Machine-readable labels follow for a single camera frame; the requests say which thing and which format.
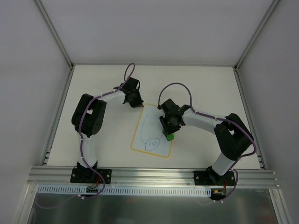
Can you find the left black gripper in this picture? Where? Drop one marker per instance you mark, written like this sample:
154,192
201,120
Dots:
135,100

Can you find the left aluminium frame post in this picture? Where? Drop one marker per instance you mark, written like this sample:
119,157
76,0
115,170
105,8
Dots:
44,14

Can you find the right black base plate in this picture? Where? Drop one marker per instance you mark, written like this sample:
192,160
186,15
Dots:
209,177

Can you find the green whiteboard eraser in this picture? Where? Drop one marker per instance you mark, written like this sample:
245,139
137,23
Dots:
169,137

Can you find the white slotted cable duct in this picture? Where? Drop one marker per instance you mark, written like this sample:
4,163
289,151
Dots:
126,191

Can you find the right aluminium frame post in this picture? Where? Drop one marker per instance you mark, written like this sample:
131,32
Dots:
268,14

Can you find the aluminium mounting rail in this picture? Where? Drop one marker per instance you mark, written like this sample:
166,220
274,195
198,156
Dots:
154,177

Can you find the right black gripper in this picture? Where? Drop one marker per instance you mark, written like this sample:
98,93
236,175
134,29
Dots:
168,127

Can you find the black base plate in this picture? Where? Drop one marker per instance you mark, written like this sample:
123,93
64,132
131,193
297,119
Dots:
85,175
209,177

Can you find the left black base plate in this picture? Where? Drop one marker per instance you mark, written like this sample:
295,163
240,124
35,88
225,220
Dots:
85,175

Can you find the yellow-framed small whiteboard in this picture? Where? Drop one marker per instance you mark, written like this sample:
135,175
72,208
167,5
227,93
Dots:
148,137

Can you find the aluminium frame post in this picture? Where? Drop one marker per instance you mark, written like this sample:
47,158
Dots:
44,14
268,14

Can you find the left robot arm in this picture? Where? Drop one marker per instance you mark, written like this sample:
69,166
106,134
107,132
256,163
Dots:
88,119

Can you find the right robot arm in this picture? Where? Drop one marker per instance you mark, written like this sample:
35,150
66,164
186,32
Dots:
231,133

